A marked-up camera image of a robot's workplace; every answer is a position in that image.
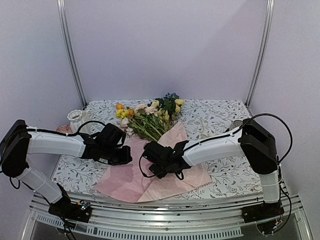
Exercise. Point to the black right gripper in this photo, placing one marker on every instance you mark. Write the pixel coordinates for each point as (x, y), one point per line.
(158, 172)

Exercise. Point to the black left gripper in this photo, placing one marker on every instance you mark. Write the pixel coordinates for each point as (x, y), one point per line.
(127, 157)

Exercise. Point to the artificial flower bouquet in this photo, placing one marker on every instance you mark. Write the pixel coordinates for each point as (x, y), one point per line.
(149, 121)

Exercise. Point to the cream printed ribbon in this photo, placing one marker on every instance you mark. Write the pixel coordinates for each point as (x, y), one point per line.
(204, 131)

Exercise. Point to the white ribbed ceramic vase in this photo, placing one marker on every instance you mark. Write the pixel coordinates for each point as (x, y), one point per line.
(77, 118)

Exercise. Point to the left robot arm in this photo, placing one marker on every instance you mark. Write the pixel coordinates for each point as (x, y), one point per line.
(106, 146)

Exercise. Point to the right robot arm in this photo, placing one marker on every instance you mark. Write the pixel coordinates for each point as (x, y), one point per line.
(249, 140)

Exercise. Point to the pink patterned small object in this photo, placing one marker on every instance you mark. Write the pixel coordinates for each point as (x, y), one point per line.
(65, 129)

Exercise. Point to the floral patterned tablecloth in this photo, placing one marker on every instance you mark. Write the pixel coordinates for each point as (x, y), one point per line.
(219, 178)

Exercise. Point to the red striped bowl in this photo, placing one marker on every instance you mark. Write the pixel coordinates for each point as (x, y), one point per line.
(236, 123)

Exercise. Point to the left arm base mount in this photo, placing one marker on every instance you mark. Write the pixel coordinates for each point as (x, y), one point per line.
(65, 209)

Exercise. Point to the aluminium front rail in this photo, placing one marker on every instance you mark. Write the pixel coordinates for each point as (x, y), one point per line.
(169, 219)

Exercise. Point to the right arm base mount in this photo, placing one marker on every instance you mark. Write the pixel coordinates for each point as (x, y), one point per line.
(262, 211)

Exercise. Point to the left aluminium frame post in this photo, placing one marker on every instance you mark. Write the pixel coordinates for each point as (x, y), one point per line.
(61, 7)

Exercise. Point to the aluminium frame post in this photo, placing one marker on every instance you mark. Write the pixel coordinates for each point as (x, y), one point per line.
(61, 7)
(261, 53)

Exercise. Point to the right aluminium frame post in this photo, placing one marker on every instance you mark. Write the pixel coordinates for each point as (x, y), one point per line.
(261, 53)

